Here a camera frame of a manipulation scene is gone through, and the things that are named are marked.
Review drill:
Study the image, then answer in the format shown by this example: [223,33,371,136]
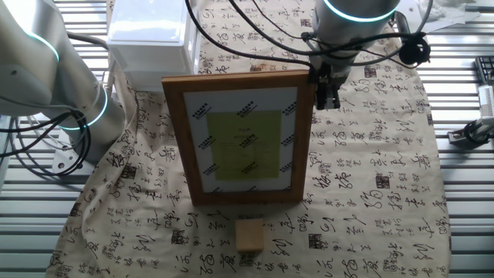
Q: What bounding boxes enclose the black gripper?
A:
[308,60,349,111]

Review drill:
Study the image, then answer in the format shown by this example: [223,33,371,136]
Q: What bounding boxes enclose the light wooden cube block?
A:
[235,218,266,254]

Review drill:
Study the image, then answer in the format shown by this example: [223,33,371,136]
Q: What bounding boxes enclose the beige calligraphy print cloth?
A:
[45,0,452,278]

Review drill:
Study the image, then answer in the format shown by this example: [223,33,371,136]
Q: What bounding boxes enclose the white paper sheets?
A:
[399,0,482,34]

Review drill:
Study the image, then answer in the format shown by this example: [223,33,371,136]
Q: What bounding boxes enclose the white plastic drawer box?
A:
[107,0,202,93]

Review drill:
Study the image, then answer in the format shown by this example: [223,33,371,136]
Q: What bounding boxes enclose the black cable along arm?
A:
[184,0,434,71]

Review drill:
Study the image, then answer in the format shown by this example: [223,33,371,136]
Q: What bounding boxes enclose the metal camera mount clamp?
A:
[447,117,494,147]

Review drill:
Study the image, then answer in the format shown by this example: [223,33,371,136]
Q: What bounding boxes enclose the wooden picture frame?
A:
[161,69,316,207]

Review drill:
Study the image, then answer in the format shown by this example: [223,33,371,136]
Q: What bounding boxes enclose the black looped cable bundle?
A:
[0,110,93,178]

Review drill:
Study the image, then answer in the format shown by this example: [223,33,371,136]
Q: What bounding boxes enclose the thick grey cable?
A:
[67,32,111,52]

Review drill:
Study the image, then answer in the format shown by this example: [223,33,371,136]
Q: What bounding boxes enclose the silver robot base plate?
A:
[51,128,96,175]

